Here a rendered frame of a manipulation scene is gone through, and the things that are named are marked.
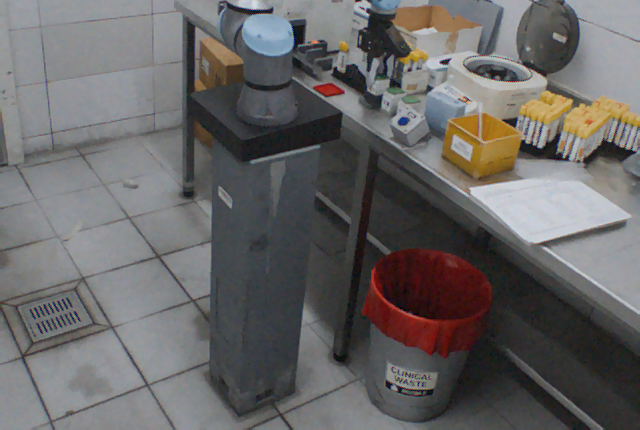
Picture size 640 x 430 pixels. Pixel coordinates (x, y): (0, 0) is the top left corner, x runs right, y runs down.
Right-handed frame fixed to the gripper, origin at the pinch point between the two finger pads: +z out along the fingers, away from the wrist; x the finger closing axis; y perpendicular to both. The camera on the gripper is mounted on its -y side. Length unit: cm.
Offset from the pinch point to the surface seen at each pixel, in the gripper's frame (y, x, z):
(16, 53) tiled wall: 172, 52, 43
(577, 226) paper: -72, 4, 5
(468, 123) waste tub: -32.9, -1.0, -1.7
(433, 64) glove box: 2.7, -24.3, -0.9
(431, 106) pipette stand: -19.6, -1.4, -0.7
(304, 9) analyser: 38.3, -0.9, -9.7
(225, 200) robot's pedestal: -1, 49, 24
